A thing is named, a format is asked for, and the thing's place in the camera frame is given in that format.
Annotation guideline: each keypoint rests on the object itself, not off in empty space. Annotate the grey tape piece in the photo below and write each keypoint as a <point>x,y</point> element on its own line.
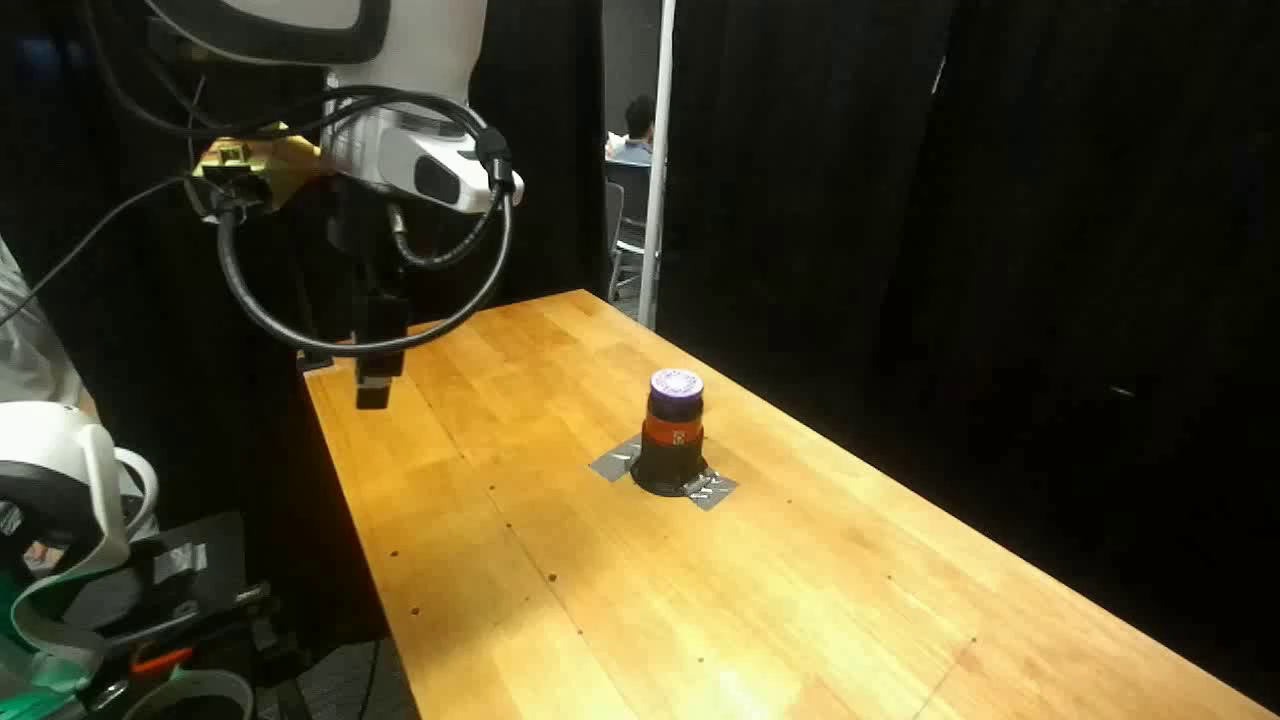
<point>711,491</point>
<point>613,461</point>

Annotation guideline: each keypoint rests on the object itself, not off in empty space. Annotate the black equipment box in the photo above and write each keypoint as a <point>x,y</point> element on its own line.
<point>182,584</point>

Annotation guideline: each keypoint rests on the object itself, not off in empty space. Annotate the gold wrist camera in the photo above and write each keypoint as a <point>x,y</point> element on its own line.
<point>261,165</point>

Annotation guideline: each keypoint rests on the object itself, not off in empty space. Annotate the white round headset device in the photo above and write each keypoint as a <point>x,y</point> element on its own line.
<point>63,464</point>

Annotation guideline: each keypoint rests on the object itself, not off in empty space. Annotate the black curtain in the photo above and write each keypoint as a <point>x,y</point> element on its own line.
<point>1015,202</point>

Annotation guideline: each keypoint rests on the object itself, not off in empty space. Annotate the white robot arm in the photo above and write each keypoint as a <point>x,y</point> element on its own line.
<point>420,46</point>

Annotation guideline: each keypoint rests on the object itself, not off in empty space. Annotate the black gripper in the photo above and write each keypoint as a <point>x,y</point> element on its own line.
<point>359,246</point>

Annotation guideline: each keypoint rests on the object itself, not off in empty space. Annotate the white vertical pole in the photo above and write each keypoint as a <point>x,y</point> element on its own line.
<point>659,162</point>

